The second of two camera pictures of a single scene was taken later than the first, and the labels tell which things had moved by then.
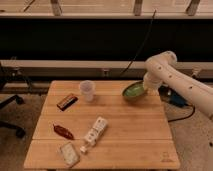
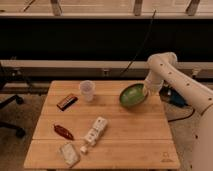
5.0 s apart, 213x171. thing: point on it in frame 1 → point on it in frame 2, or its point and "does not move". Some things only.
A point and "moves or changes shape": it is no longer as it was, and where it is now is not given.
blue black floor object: (170, 95) does not move
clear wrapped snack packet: (69, 154) does not move
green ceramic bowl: (134, 91) moves or changes shape
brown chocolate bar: (67, 102) does not move
